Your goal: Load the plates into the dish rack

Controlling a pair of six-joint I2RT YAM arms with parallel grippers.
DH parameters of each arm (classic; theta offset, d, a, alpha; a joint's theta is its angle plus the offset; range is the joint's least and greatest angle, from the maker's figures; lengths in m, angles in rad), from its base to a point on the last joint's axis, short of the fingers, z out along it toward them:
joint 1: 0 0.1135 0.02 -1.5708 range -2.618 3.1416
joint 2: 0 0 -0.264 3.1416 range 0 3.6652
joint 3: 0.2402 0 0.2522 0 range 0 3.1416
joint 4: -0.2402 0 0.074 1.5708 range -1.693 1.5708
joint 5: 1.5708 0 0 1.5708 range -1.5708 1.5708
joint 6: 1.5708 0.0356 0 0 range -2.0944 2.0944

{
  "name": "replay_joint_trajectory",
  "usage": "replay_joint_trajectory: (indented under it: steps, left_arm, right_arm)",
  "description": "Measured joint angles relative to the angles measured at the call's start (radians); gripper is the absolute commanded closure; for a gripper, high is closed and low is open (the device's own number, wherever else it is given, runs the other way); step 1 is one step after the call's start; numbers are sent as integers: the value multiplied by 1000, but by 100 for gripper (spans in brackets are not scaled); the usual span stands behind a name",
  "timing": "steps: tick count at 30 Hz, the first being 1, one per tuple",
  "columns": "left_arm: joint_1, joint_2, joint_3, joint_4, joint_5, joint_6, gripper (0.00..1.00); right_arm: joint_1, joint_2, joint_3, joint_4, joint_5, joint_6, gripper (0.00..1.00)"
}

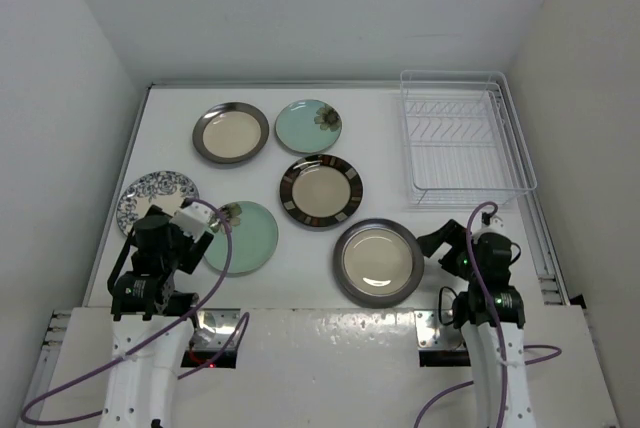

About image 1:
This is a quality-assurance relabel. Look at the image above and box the grey rim beige plate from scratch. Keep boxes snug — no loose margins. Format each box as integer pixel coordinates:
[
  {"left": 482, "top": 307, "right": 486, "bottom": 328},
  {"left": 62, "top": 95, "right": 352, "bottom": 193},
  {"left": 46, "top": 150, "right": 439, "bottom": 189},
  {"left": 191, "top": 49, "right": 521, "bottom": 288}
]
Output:
[{"left": 192, "top": 102, "right": 270, "bottom": 165}]

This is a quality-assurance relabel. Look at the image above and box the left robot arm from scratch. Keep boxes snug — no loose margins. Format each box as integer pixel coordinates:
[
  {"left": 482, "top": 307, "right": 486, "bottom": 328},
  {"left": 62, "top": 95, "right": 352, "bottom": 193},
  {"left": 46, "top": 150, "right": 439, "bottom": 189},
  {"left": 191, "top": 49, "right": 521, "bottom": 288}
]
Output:
[{"left": 100, "top": 199, "right": 213, "bottom": 427}]

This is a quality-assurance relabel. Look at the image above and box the grey rim plate front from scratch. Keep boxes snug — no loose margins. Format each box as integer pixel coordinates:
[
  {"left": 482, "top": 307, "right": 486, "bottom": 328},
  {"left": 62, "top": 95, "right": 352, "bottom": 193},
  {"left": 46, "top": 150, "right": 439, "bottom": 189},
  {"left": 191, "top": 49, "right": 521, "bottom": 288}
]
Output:
[{"left": 332, "top": 218, "right": 425, "bottom": 308}]

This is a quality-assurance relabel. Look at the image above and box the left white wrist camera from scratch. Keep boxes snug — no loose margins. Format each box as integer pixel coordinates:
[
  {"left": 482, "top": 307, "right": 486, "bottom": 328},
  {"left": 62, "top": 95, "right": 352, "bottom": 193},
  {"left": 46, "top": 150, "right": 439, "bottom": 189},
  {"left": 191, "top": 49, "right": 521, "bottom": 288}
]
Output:
[{"left": 171, "top": 199, "right": 213, "bottom": 241}]

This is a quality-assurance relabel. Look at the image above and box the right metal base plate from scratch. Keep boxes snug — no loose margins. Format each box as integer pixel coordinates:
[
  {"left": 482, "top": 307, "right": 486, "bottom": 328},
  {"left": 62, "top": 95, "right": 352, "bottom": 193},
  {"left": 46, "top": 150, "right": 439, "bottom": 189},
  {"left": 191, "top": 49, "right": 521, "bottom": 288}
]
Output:
[{"left": 414, "top": 310, "right": 464, "bottom": 351}]

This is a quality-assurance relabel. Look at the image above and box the blue floral white plate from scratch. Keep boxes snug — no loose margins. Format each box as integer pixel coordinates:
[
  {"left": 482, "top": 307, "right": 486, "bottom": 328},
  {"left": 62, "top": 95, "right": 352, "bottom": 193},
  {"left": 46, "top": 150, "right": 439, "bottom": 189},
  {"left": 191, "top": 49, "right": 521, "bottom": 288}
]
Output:
[{"left": 115, "top": 170, "right": 199, "bottom": 236}]

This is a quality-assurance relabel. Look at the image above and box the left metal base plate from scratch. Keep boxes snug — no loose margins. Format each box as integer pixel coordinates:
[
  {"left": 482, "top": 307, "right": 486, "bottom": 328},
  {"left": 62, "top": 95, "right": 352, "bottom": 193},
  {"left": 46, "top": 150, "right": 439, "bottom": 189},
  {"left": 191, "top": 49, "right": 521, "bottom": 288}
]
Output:
[{"left": 191, "top": 309, "right": 241, "bottom": 351}]

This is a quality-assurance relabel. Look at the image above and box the metal base plate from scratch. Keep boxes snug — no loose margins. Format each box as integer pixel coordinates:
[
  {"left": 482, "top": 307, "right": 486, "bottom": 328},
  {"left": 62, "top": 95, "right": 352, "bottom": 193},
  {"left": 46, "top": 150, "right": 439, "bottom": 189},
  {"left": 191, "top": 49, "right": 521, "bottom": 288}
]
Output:
[
  {"left": 414, "top": 310, "right": 464, "bottom": 351},
  {"left": 191, "top": 309, "right": 241, "bottom": 351}
]

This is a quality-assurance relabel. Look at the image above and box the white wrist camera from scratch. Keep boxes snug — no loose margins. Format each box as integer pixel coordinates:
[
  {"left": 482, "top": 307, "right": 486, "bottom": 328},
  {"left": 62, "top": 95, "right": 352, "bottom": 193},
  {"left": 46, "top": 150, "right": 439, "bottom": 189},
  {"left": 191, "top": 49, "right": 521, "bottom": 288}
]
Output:
[
  {"left": 476, "top": 212, "right": 506, "bottom": 237},
  {"left": 171, "top": 199, "right": 213, "bottom": 241}
]

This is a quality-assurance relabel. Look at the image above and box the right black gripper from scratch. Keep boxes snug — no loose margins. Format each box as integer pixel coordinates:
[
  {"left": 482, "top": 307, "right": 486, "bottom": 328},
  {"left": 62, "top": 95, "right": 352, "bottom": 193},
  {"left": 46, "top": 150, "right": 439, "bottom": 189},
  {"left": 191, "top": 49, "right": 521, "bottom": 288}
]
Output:
[{"left": 415, "top": 218, "right": 480, "bottom": 282}]

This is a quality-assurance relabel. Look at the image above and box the teal flower plate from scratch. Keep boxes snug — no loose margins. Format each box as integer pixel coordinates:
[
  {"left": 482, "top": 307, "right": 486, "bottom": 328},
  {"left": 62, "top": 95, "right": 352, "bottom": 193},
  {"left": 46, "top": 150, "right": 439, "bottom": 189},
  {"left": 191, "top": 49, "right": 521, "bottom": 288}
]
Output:
[
  {"left": 275, "top": 99, "right": 342, "bottom": 154},
  {"left": 204, "top": 201, "right": 279, "bottom": 276}
]

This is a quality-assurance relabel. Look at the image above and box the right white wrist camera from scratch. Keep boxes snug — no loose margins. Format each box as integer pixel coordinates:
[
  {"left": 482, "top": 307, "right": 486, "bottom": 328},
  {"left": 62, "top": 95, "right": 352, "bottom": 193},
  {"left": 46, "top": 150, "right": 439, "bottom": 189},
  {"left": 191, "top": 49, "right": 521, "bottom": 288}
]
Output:
[{"left": 476, "top": 212, "right": 506, "bottom": 237}]

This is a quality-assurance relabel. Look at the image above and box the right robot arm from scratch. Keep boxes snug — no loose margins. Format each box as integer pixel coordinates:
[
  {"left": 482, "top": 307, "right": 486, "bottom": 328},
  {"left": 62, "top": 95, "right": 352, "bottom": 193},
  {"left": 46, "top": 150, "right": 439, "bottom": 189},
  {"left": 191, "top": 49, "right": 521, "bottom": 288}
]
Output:
[{"left": 418, "top": 216, "right": 537, "bottom": 427}]

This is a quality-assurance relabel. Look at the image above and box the white wire dish rack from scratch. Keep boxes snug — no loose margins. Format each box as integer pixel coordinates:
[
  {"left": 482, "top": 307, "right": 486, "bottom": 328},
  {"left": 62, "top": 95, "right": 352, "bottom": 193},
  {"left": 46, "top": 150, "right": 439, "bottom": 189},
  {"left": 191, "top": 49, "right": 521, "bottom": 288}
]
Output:
[{"left": 400, "top": 69, "right": 537, "bottom": 208}]

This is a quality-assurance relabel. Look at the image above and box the brown patterned rim plate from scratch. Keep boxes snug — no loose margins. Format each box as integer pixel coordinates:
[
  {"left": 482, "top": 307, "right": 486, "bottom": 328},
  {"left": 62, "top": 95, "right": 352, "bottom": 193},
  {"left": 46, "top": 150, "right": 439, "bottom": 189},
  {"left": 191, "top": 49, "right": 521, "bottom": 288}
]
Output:
[{"left": 278, "top": 154, "right": 364, "bottom": 229}]

